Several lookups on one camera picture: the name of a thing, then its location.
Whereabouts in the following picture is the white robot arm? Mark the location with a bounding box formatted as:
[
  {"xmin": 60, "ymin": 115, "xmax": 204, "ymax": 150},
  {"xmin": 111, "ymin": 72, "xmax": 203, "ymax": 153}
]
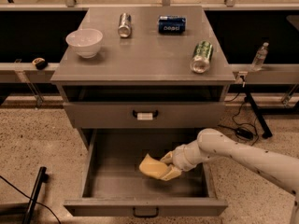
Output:
[{"xmin": 161, "ymin": 129, "xmax": 299, "ymax": 224}]

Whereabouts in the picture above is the black cable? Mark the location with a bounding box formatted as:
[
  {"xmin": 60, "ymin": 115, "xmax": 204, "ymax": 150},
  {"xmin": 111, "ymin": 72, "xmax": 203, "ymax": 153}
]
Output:
[
  {"xmin": 0, "ymin": 175, "xmax": 62, "ymax": 224},
  {"xmin": 217, "ymin": 91, "xmax": 260, "ymax": 147}
]

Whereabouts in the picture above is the grey drawer cabinet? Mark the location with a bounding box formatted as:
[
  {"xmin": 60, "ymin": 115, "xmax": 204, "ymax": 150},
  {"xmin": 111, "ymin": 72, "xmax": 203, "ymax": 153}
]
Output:
[{"xmin": 51, "ymin": 6, "xmax": 235, "ymax": 144}]

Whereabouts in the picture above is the silver can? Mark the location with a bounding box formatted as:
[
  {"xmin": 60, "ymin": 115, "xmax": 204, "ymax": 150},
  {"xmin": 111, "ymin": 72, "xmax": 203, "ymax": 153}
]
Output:
[{"xmin": 118, "ymin": 13, "xmax": 132, "ymax": 38}]

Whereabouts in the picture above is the green soda can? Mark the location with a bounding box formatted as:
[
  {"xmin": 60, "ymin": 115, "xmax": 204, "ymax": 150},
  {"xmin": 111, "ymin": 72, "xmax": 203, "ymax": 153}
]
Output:
[{"xmin": 190, "ymin": 40, "xmax": 213, "ymax": 74}]

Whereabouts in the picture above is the black bar lower left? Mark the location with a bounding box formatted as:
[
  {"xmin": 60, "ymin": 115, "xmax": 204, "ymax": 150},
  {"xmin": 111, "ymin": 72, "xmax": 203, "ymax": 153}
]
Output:
[{"xmin": 21, "ymin": 166, "xmax": 48, "ymax": 224}]

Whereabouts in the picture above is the blue pepsi can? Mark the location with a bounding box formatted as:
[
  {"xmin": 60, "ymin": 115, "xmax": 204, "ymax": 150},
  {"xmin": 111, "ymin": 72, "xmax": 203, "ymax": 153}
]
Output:
[{"xmin": 158, "ymin": 15, "xmax": 186, "ymax": 34}]

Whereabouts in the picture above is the closed grey upper drawer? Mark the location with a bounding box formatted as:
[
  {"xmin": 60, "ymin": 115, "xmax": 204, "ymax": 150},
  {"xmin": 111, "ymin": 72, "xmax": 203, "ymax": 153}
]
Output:
[{"xmin": 64, "ymin": 102, "xmax": 225, "ymax": 129}]

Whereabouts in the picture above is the clear plastic water bottle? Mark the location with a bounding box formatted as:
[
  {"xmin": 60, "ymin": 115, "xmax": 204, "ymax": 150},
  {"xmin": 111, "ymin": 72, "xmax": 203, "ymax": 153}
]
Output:
[{"xmin": 251, "ymin": 42, "xmax": 269, "ymax": 71}]

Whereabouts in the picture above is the small black yellow object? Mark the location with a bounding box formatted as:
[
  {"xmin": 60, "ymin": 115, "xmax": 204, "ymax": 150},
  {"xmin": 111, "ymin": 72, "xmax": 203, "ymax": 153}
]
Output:
[{"xmin": 32, "ymin": 58, "xmax": 48, "ymax": 70}]

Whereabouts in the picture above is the white bowl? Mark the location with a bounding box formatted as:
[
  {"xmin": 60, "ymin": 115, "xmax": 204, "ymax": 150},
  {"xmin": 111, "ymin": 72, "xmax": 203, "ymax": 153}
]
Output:
[{"xmin": 65, "ymin": 28, "xmax": 104, "ymax": 58}]

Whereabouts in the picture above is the black cable lower left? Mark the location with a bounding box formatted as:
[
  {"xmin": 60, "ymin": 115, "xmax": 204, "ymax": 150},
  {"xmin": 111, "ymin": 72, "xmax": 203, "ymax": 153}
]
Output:
[{"xmin": 0, "ymin": 175, "xmax": 62, "ymax": 224}]

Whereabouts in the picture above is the black cable right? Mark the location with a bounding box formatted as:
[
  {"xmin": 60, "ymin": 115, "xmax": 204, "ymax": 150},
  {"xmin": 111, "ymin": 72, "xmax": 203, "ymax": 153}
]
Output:
[{"xmin": 217, "ymin": 91, "xmax": 260, "ymax": 147}]

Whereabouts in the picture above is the yellow sponge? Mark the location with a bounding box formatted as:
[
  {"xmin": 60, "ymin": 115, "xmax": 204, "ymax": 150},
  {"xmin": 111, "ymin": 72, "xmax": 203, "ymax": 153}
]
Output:
[{"xmin": 139, "ymin": 154, "xmax": 168, "ymax": 179}]

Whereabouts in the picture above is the open grey bottom drawer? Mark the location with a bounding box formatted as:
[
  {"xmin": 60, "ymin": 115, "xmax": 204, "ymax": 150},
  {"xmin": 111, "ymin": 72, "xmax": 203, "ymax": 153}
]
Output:
[{"xmin": 64, "ymin": 129, "xmax": 227, "ymax": 218}]

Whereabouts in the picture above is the black power adapter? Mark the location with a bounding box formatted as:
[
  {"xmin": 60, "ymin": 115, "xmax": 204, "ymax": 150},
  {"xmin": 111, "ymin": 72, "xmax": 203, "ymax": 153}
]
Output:
[{"xmin": 235, "ymin": 128, "xmax": 253, "ymax": 140}]

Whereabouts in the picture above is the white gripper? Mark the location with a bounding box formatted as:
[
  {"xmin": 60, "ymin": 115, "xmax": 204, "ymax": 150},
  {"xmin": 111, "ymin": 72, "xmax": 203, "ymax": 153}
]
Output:
[{"xmin": 160, "ymin": 141, "xmax": 206, "ymax": 181}]

